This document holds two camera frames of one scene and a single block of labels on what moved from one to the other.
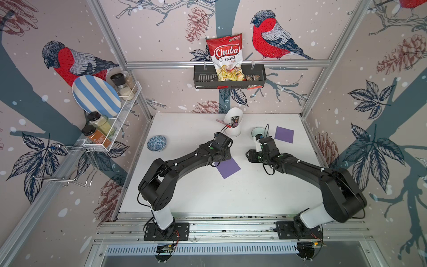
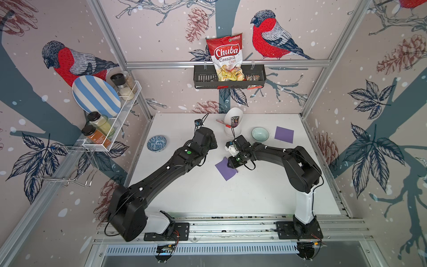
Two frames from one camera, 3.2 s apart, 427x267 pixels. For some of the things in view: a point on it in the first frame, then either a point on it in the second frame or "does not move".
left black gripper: x=228 y=156 → x=214 y=144
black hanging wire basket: x=206 y=77 does not move
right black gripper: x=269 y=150 → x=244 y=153
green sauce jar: x=101 y=123 does not move
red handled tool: x=223 y=123 does not move
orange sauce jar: x=95 y=136 does not move
